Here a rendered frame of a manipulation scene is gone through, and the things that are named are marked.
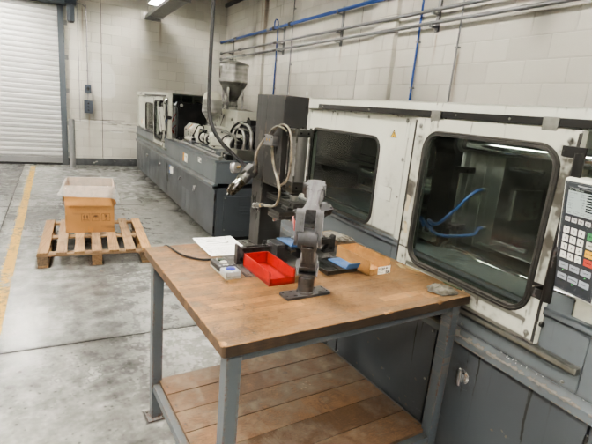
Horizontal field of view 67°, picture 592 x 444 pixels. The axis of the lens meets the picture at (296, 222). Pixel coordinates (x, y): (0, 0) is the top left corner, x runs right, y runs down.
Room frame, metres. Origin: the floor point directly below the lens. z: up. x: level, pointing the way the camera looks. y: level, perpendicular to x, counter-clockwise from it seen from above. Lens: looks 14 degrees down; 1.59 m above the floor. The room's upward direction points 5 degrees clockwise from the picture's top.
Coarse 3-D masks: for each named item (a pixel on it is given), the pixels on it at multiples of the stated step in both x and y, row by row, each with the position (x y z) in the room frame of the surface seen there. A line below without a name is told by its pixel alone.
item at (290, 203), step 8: (272, 192) 2.20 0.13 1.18; (280, 200) 2.07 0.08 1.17; (288, 200) 2.04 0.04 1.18; (296, 200) 2.03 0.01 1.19; (272, 208) 2.02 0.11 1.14; (280, 208) 2.04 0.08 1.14; (288, 208) 2.00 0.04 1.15; (296, 208) 1.99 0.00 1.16; (272, 216) 1.99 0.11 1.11; (280, 216) 1.95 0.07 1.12; (288, 216) 1.98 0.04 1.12
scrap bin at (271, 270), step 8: (248, 256) 1.83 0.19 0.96; (256, 256) 1.90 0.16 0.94; (264, 256) 1.93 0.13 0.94; (272, 256) 1.89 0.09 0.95; (248, 264) 1.83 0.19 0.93; (256, 264) 1.76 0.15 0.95; (264, 264) 1.90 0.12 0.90; (272, 264) 1.88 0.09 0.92; (280, 264) 1.82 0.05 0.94; (288, 264) 1.78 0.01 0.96; (256, 272) 1.76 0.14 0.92; (264, 272) 1.70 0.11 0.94; (272, 272) 1.81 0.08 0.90; (280, 272) 1.82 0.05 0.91; (288, 272) 1.77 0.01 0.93; (264, 280) 1.70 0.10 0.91; (272, 280) 1.67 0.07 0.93; (280, 280) 1.69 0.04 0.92; (288, 280) 1.71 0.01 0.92
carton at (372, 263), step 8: (344, 248) 2.05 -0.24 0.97; (352, 248) 2.15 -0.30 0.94; (360, 248) 2.13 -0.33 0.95; (368, 248) 2.08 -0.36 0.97; (344, 256) 2.05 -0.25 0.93; (352, 256) 2.00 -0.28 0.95; (360, 256) 1.95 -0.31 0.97; (368, 256) 2.07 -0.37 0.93; (376, 256) 2.03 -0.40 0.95; (384, 256) 1.98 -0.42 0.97; (360, 264) 1.94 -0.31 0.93; (368, 264) 1.90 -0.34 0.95; (376, 264) 2.02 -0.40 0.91; (384, 264) 1.98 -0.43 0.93; (368, 272) 1.89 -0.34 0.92; (376, 272) 1.92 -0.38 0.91; (384, 272) 1.94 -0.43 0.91
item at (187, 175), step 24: (144, 144) 8.73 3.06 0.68; (168, 144) 7.04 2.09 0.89; (144, 168) 8.86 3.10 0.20; (168, 168) 7.00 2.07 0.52; (192, 168) 5.80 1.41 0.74; (216, 168) 4.96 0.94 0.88; (168, 192) 6.97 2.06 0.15; (192, 192) 5.74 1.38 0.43; (216, 192) 4.99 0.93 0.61; (240, 192) 5.11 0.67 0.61; (192, 216) 5.71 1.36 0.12; (216, 216) 4.98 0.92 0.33; (240, 216) 5.11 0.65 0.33
